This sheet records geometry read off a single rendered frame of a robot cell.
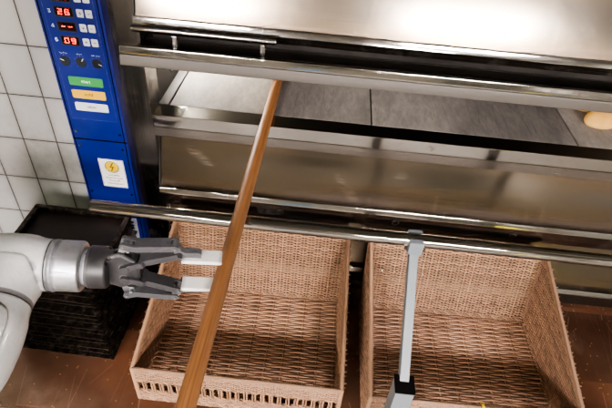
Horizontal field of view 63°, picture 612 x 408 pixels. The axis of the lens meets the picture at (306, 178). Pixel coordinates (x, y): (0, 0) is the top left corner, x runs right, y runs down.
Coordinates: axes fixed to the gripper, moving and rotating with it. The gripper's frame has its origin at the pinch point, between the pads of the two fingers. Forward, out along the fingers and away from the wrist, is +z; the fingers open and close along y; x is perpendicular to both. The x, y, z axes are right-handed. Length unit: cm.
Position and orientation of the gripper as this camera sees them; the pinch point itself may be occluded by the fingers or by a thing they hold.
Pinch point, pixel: (204, 270)
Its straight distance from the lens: 93.8
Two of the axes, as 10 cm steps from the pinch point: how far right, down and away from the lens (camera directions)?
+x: 0.9, 5.9, -8.0
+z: 9.8, 0.7, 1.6
